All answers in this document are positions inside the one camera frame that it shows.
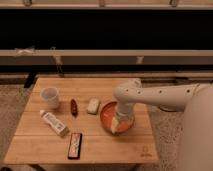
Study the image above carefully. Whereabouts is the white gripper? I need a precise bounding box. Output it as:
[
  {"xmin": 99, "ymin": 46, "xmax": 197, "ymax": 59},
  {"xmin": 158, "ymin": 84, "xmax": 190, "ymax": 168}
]
[{"xmin": 111, "ymin": 102, "xmax": 134, "ymax": 134}]

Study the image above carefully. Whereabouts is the orange ceramic bowl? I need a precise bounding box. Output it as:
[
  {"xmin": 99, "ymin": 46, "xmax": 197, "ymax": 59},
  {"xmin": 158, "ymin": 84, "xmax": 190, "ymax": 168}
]
[{"xmin": 100, "ymin": 101, "xmax": 135, "ymax": 135}]

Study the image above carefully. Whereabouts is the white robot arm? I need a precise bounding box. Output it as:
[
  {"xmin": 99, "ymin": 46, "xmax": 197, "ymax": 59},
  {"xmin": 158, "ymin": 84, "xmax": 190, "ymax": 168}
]
[{"xmin": 113, "ymin": 79, "xmax": 213, "ymax": 171}]

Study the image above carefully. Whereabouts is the dark red small object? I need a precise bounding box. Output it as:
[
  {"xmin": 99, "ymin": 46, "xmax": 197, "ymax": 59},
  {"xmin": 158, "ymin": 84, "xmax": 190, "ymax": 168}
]
[{"xmin": 71, "ymin": 99, "xmax": 78, "ymax": 117}]

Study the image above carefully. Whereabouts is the white tube bottle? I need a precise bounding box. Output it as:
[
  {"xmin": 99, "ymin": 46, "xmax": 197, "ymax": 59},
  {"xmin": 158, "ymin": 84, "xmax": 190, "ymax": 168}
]
[{"xmin": 40, "ymin": 110, "xmax": 69, "ymax": 137}]

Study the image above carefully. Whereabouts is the wooden table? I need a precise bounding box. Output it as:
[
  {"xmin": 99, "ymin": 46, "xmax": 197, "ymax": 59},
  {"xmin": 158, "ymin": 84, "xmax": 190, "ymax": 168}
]
[{"xmin": 3, "ymin": 77, "xmax": 160, "ymax": 166}]

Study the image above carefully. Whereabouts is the white paper cup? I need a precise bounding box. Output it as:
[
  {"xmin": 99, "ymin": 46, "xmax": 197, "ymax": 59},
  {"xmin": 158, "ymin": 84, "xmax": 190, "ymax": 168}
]
[{"xmin": 40, "ymin": 87, "xmax": 60, "ymax": 109}]

